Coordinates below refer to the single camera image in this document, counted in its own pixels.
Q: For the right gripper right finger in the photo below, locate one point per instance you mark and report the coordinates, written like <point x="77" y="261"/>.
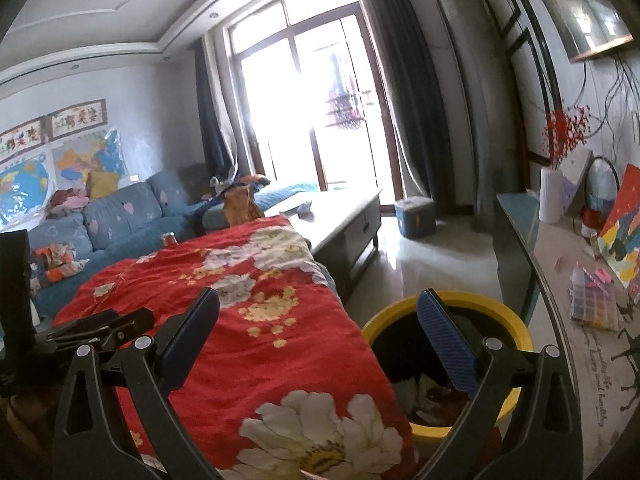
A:
<point x="544" y="440"/>

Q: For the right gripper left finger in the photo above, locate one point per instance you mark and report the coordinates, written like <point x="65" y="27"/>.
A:
<point x="91" y="437"/>

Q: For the yellow rimmed black trash bin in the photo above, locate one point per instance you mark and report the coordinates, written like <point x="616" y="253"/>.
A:
<point x="428" y="346"/>

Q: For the colourful patchwork blanket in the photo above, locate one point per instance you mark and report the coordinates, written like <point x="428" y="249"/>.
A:
<point x="54" y="263"/>

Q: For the pastel bead box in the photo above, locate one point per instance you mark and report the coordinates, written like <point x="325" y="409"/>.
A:
<point x="592" y="302"/>

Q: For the tv cabinet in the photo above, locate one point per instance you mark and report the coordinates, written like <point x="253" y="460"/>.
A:
<point x="535" y="262"/>

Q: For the pile of pink clothes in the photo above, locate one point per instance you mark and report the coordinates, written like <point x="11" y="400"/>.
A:
<point x="65" y="202"/>

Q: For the blue sectional sofa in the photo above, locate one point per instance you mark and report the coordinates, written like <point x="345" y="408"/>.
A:
<point x="129" y="223"/>

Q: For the world map poster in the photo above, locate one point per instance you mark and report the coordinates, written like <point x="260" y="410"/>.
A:
<point x="25" y="189"/>

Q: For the red drink can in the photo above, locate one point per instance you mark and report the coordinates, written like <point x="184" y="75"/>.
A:
<point x="169" y="239"/>

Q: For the yellow cushion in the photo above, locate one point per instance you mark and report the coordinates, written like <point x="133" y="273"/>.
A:
<point x="102" y="183"/>

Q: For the red floral table cloth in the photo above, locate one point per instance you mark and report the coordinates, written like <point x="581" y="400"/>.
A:
<point x="285" y="385"/>

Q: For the china map poster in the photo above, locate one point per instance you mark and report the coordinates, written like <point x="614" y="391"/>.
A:
<point x="97" y="151"/>

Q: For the white cylindrical vase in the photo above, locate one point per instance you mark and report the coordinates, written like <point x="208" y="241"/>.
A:
<point x="550" y="195"/>

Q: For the small blue storage stool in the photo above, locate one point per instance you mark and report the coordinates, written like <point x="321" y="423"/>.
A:
<point x="416" y="217"/>

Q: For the round black framed mirror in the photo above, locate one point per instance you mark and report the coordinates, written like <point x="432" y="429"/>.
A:
<point x="601" y="186"/>

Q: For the dark left curtain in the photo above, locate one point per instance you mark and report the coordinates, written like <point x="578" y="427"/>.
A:
<point x="218" y="139"/>

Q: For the dark curtain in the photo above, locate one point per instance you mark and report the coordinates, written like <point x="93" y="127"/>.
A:
<point x="412" y="85"/>
<point x="218" y="139"/>

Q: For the dark right curtain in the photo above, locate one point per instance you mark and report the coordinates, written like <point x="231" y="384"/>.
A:
<point x="412" y="85"/>

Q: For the grey standing air conditioner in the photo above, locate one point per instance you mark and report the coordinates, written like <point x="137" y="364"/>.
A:
<point x="488" y="93"/>

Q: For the left calligraphy frame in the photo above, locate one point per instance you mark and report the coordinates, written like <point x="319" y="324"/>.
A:
<point x="22" y="138"/>

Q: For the calligraphy frame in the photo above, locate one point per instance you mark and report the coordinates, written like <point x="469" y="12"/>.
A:
<point x="22" y="138"/>
<point x="77" y="118"/>

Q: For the right calligraphy frame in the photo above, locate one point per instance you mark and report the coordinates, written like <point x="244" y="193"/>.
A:
<point x="77" y="118"/>

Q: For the wall mounted television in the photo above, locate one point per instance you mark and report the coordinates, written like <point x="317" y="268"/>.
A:
<point x="588" y="28"/>

